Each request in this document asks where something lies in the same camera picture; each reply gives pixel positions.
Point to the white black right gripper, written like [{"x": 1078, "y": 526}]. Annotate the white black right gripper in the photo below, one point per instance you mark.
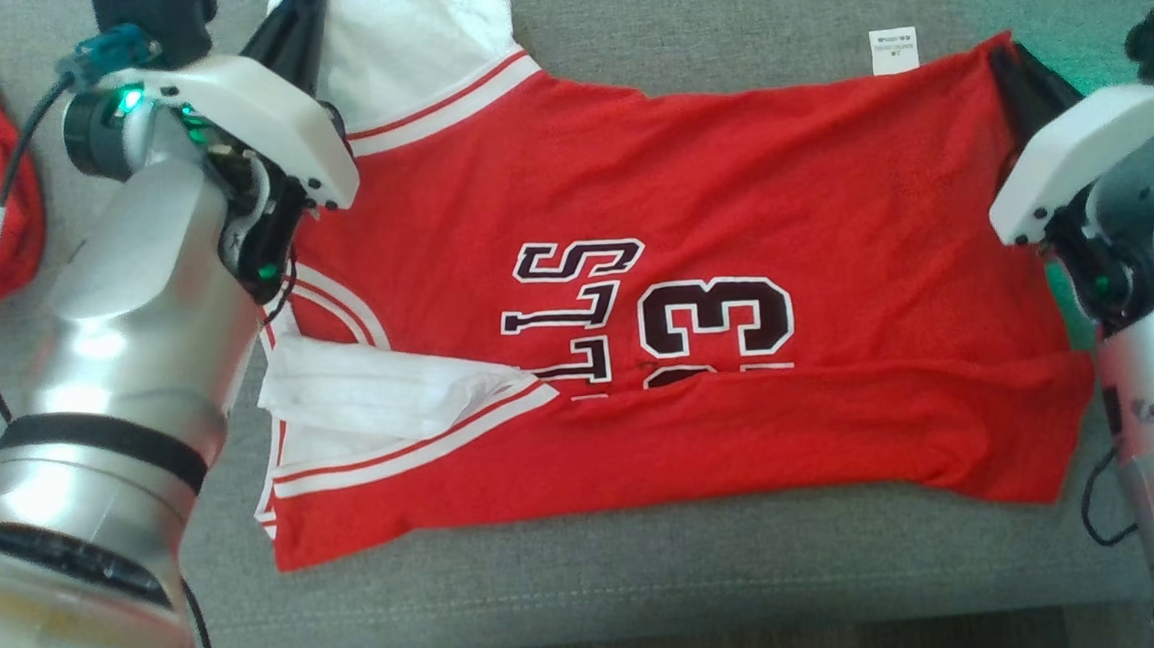
[{"x": 1067, "y": 149}]

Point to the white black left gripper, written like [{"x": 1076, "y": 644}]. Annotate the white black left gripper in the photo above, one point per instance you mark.
[{"x": 264, "y": 123}]

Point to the red basketball jersey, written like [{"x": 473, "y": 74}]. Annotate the red basketball jersey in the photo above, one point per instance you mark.
[{"x": 728, "y": 174}]

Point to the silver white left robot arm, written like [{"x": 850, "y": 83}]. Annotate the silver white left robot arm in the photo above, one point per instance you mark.
[{"x": 119, "y": 372}]

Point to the large grey sofa seat cushion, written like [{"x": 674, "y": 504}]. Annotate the large grey sofa seat cushion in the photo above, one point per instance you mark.
[{"x": 653, "y": 590}]

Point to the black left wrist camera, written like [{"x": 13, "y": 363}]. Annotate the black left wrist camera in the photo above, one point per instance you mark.
[{"x": 158, "y": 19}]

